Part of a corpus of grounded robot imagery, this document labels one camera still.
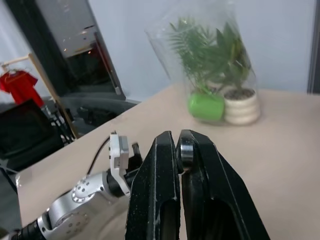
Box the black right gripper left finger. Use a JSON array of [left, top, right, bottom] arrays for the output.
[[124, 130, 181, 240]]

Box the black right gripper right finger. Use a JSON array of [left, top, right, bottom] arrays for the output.
[[175, 129, 271, 240]]

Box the metal spoon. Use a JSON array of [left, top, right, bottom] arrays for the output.
[[179, 140, 195, 176]]

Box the palm plant in green pot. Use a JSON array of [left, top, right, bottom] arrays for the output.
[[167, 16, 226, 124]]

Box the plant in white ribbed pot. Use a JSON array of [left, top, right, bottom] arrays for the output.
[[215, 21, 261, 125]]

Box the wooden clothes rack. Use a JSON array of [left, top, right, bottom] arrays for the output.
[[0, 52, 80, 140]]

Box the black monitor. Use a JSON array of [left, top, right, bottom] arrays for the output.
[[0, 98, 65, 172]]

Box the clear transparent plant cover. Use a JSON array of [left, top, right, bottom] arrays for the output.
[[144, 0, 261, 126]]

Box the dark glass door cabinet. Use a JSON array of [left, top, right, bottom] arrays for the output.
[[6, 0, 127, 102]]

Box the red t-shirt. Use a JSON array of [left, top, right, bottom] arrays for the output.
[[0, 69, 45, 108]]

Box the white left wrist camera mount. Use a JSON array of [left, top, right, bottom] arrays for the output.
[[108, 133, 131, 198]]

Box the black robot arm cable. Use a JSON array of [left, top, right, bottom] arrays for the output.
[[86, 138, 112, 176]]

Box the dark grey door frame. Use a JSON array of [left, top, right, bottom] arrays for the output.
[[306, 0, 320, 95]]

